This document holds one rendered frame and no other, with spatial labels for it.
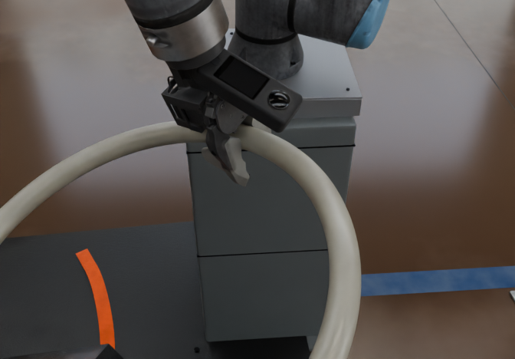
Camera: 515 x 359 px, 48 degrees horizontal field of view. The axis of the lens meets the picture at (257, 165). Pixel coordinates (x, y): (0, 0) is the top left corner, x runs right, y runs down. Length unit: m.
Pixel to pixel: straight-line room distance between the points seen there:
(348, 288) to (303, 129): 0.83
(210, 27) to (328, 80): 0.83
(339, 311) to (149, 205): 1.91
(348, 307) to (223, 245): 1.07
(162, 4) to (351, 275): 0.31
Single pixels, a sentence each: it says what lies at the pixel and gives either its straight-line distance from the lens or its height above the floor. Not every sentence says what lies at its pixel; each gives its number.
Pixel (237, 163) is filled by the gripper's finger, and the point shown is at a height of 1.18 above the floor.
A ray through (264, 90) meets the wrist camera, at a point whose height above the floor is 1.30.
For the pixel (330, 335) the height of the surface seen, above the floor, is 1.20.
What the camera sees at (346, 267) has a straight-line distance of 0.55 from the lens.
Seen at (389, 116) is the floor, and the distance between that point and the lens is 2.92.
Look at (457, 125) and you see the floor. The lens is 2.95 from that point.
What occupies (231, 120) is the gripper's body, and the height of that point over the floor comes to 1.24.
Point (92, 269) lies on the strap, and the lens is 2.18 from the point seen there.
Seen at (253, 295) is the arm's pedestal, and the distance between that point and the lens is 1.75.
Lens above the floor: 1.63
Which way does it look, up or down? 40 degrees down
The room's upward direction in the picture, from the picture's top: straight up
